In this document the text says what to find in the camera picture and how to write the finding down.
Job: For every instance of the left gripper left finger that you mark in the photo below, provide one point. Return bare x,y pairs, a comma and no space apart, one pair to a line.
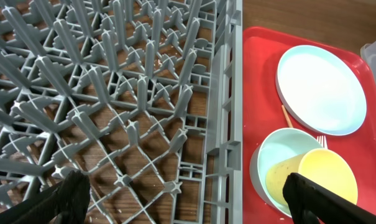
65,202

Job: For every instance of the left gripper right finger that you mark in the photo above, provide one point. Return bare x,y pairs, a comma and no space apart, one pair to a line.
310,203

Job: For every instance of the yellow plastic cup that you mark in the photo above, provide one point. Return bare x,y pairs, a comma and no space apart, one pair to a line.
322,166

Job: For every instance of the white plastic fork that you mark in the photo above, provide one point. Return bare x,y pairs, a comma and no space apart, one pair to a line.
323,141

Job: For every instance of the light blue bowl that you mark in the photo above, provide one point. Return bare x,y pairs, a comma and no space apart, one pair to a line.
278,146

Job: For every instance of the wooden chopstick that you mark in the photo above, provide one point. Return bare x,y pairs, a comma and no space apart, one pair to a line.
287,118

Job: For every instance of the grey plastic dishwasher rack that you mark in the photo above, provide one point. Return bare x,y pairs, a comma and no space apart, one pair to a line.
143,97

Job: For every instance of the red plastic tray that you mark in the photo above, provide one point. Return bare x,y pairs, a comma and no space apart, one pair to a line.
262,114

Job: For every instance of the light blue round plate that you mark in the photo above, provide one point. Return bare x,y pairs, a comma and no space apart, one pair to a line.
320,91

